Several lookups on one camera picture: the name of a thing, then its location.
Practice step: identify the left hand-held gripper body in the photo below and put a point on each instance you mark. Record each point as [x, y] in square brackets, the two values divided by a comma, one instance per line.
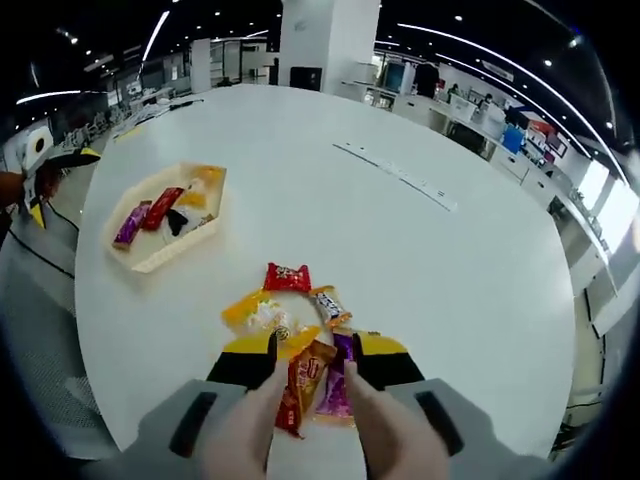
[35, 150]

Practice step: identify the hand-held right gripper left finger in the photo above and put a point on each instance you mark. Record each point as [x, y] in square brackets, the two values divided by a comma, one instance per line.
[155, 440]

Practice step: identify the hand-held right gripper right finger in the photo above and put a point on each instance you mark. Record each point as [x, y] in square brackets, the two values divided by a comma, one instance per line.
[482, 450]

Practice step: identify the pink food tongs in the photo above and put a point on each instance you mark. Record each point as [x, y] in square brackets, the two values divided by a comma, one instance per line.
[240, 440]

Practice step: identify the dark red food bar packet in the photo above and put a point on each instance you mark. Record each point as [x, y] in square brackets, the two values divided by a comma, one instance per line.
[162, 207]

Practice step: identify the cream hexagonal tray container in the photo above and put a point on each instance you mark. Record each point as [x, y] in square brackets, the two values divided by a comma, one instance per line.
[142, 252]

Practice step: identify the small black food packet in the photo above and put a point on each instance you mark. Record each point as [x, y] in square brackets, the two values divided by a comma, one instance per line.
[176, 222]

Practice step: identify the clear orange-ended food packet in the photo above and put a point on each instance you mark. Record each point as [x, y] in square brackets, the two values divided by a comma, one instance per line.
[205, 185]

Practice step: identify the purple food packet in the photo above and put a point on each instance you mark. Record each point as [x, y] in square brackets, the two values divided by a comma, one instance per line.
[336, 395]

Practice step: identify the red-orange food packet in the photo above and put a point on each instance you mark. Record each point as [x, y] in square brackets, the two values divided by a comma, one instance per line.
[302, 385]

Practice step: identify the small white-blue candy food packet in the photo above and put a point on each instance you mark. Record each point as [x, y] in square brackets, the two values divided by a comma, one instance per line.
[330, 306]

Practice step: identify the small red food packet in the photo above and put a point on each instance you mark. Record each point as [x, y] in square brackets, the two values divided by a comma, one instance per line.
[287, 277]

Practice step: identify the person's left hand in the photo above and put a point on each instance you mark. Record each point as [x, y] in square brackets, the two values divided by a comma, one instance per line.
[49, 181]

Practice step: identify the black flat device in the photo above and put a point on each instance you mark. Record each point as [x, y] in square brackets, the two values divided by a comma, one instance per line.
[185, 103]

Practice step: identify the grey mesh office chair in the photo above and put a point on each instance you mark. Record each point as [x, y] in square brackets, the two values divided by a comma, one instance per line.
[45, 350]

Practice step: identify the black floor cabinet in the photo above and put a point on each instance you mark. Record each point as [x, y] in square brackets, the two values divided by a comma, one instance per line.
[305, 78]

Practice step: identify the white square pillar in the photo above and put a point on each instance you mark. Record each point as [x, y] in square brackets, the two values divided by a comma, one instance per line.
[330, 45]

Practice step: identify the long white office counter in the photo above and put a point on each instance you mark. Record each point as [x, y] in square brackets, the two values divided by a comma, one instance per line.
[510, 162]

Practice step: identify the blue storage box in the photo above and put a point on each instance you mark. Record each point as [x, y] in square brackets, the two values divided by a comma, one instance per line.
[513, 139]

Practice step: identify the white desktop monitor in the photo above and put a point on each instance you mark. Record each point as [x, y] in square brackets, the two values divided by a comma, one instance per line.
[398, 77]

